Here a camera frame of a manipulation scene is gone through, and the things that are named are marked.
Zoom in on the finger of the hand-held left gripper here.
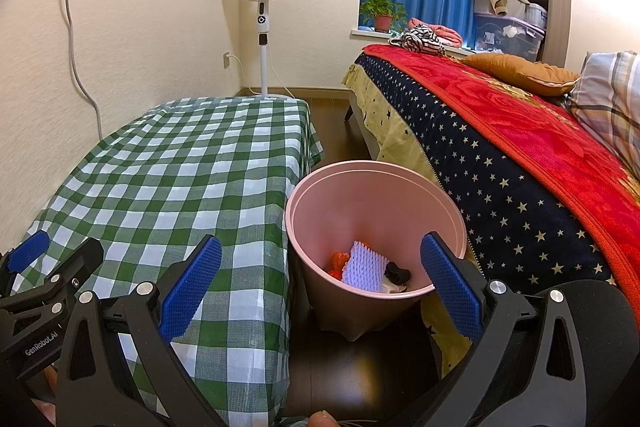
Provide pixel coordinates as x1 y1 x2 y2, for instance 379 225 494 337
0 231 51 297
20 237 105 309

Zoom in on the navy star print bedcover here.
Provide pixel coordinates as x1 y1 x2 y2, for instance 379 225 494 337
342 52 631 378

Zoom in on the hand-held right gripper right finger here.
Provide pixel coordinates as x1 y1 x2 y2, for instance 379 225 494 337
419 231 588 427

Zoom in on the orange plastic bag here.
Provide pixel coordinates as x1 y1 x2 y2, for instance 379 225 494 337
327 251 353 280

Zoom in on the person's left hand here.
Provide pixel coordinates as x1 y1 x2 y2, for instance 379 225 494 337
30 364 59 414

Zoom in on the striped cloth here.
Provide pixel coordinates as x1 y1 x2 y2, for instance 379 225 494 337
389 24 447 56

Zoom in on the person's right hand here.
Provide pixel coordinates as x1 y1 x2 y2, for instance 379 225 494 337
307 409 339 427

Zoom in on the plaid pillow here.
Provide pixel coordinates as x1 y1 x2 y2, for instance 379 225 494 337
567 51 640 178

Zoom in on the pink cloth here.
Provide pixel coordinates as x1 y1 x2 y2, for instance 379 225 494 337
407 18 463 48

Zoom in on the red blanket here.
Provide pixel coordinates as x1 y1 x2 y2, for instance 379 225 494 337
362 43 640 308

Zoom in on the clear plastic storage box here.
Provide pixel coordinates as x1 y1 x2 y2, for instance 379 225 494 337
472 12 546 62

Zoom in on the grey bed frame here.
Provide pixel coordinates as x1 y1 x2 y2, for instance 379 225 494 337
344 89 388 160

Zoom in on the potted green plant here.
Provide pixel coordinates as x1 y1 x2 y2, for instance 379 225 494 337
359 0 408 34

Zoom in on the brown pillow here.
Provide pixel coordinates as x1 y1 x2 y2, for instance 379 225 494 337
460 53 581 96

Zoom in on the purple foam net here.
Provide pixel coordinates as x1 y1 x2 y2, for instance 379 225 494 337
341 241 391 292

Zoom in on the black fabric piece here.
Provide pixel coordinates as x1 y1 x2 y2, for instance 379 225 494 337
384 261 412 285

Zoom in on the pink plastic bin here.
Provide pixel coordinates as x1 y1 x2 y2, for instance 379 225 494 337
285 161 468 342

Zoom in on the grey wall cable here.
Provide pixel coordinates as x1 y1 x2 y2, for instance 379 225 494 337
64 0 106 132

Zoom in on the green checkered tablecloth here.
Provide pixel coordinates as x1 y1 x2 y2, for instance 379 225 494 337
10 96 325 427

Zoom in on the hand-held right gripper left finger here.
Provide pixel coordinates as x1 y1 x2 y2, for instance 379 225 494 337
54 234 228 427

